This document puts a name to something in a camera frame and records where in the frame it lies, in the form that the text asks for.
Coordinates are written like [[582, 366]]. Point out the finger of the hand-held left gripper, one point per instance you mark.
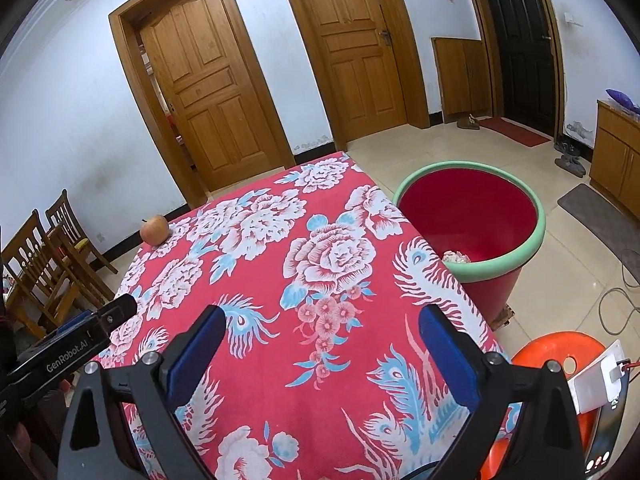
[[117, 310], [75, 321]]

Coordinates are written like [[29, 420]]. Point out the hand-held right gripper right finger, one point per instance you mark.
[[450, 357]]

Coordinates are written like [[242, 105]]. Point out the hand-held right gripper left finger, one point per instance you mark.
[[192, 355]]

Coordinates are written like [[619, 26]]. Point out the white paper tissue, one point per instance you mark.
[[456, 257]]

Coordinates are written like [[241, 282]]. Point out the red bucket with green rim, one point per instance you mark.
[[465, 210]]

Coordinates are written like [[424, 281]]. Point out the cardboard box under bucket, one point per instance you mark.
[[504, 317]]

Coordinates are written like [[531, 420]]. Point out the wooden chair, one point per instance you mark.
[[25, 260], [62, 215]]

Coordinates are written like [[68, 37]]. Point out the red apple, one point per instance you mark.
[[155, 230]]

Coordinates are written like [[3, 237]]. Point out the orange plastic stool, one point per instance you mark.
[[550, 345]]

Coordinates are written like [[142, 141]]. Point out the red floral tablecloth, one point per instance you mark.
[[300, 385]]

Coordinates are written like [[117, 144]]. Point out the black smartphone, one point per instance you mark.
[[607, 435]]

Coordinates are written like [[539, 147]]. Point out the grey floor mat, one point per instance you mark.
[[600, 220]]

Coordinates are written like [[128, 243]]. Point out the grey pair of shoes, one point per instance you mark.
[[571, 165]]

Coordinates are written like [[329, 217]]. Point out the red doormat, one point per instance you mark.
[[515, 131]]

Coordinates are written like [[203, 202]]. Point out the brown slipper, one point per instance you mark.
[[467, 123]]

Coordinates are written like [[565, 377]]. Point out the arched-panel wooden door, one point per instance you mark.
[[210, 90]]

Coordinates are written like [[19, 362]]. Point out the dark pair of shoes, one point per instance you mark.
[[566, 148]]

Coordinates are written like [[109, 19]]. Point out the wooden sideboard cabinet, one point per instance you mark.
[[615, 160]]

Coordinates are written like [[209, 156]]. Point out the purple plastic bag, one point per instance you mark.
[[621, 100]]

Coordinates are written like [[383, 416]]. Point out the wooden door with metal lock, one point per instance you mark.
[[355, 60]]

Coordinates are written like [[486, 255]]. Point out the black entrance door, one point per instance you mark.
[[520, 45]]

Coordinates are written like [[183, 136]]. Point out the wooden wall cabinet panel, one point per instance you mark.
[[460, 80]]

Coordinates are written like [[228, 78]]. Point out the white wall switch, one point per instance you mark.
[[571, 17]]

